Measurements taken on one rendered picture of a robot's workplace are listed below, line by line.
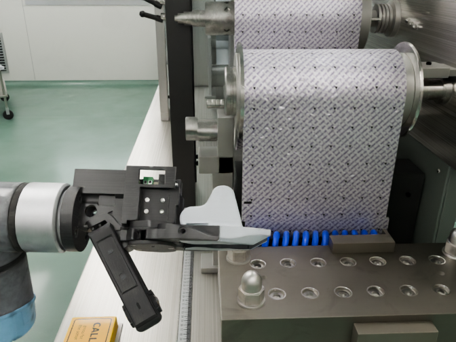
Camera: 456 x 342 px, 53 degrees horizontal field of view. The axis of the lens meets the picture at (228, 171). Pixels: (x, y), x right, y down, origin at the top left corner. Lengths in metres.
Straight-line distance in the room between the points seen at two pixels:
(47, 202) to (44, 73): 6.21
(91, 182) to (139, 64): 5.88
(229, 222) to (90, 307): 0.43
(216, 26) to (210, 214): 0.53
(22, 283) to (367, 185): 0.50
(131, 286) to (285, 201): 0.33
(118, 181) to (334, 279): 0.33
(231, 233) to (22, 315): 0.27
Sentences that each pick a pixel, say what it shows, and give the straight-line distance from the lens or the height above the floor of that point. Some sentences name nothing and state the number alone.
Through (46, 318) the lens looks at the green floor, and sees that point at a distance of 2.27.
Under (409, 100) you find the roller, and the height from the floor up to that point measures 1.25.
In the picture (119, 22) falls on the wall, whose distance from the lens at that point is 6.32.
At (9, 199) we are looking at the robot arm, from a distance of 0.51.
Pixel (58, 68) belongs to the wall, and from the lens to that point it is 6.61.
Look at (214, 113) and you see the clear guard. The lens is 1.74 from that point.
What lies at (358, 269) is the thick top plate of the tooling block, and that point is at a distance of 0.69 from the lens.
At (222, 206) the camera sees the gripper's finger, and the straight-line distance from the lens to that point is 0.46.
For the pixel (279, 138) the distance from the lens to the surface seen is 0.68.
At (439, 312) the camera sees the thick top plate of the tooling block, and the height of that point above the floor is 1.03.
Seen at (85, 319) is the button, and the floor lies 0.92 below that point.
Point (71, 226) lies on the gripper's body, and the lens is 0.48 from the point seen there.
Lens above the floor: 1.42
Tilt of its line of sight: 24 degrees down
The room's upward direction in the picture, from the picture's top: straight up
